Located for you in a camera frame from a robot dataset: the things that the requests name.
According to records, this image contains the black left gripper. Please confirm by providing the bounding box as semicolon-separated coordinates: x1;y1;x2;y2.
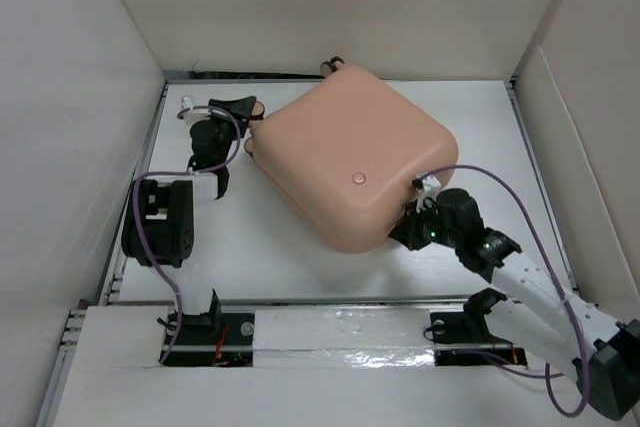
206;100;257;167

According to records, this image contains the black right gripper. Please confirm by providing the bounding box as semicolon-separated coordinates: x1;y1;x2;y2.
389;196;461;249

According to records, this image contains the pink hard-shell suitcase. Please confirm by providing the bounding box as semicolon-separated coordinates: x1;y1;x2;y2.
245;57;459;253

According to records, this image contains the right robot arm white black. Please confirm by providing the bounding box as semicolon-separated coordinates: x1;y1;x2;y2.
391;185;639;421

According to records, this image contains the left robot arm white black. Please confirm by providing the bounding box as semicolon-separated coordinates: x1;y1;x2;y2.
121;96;265;345

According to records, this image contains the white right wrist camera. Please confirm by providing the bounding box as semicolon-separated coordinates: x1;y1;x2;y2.
412;173;441;209

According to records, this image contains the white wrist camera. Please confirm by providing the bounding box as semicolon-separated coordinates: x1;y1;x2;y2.
412;173;441;209
176;96;196;120

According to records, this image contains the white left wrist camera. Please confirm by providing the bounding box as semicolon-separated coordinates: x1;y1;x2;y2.
176;96;196;120

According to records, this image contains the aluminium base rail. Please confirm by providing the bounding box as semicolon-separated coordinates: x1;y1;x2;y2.
62;301;542;378

